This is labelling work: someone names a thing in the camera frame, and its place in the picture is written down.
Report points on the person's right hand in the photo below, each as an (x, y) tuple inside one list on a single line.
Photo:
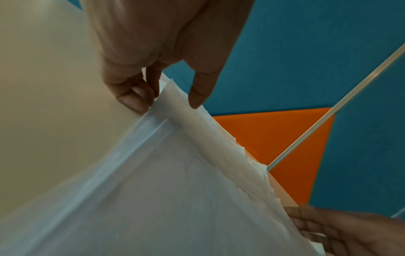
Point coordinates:
[(354, 232)]

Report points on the person's left hand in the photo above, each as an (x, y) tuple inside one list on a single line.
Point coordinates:
[(164, 32)]

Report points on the stack of white papers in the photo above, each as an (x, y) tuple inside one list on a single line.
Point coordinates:
[(164, 190)]

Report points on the silver partition post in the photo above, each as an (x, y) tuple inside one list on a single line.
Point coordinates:
[(335, 110)]

